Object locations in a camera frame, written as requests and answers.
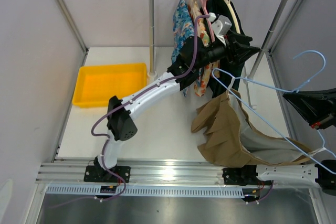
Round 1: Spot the tan brown skirt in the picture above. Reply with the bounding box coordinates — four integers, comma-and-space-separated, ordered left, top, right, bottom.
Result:
191, 89, 313, 168

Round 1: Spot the blue floral garment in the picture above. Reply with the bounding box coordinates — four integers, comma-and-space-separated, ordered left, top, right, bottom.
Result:
170, 0, 196, 98

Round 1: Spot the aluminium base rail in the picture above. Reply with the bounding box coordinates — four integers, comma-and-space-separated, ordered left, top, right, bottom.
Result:
35, 157, 322, 190

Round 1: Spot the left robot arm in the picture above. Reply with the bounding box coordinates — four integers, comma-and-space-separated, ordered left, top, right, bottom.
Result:
84, 31, 260, 183

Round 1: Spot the blue wire hanger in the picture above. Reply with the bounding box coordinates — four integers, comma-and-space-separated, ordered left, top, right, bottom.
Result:
212, 50, 335, 175

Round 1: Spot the orange floral garment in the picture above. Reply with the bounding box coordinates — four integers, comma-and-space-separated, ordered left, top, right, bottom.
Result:
191, 7, 221, 98

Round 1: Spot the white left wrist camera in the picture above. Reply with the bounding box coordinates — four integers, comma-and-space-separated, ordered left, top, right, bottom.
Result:
208, 13, 232, 46

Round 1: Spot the cream wooden hanger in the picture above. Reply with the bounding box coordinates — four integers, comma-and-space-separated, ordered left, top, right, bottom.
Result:
223, 0, 242, 34

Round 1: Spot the dark green plaid garment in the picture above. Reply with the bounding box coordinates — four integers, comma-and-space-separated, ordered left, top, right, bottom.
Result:
206, 0, 245, 98

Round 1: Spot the pink plastic hanger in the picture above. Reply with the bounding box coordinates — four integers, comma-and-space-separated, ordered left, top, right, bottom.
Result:
190, 0, 217, 42

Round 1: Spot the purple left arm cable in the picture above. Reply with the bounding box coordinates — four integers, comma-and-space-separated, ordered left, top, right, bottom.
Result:
90, 15, 211, 198

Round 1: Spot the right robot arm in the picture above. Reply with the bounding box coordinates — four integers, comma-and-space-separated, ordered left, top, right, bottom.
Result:
223, 94, 335, 196

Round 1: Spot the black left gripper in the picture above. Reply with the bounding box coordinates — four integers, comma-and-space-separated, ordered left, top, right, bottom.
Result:
193, 29, 259, 70

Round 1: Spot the white slotted cable duct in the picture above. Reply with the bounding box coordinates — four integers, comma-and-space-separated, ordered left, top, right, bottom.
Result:
46, 184, 244, 198

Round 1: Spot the yellow plastic tray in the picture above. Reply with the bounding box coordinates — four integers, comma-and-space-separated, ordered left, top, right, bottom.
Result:
72, 63, 147, 108

